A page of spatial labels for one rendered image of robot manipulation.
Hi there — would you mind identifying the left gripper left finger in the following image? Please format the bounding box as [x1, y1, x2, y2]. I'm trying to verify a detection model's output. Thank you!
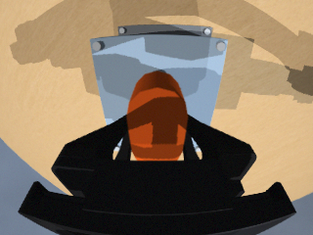
[59, 115, 132, 160]

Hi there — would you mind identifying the light blue metal plate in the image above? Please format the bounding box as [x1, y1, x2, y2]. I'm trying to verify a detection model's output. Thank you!
[90, 34, 228, 126]

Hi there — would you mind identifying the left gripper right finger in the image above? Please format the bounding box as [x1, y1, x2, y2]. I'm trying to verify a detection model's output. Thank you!
[183, 115, 257, 182]

